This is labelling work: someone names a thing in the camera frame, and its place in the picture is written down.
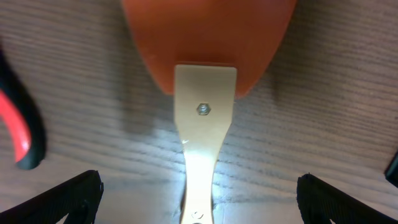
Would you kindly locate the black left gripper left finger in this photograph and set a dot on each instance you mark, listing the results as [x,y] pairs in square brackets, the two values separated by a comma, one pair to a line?
[76,201]

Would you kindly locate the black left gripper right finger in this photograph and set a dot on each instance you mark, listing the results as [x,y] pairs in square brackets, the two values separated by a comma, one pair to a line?
[321,203]

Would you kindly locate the red black handled pliers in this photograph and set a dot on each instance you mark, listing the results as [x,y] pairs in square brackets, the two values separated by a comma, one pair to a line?
[22,118]

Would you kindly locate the orange scraper with wooden handle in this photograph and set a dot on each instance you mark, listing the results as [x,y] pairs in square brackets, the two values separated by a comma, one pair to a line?
[206,54]

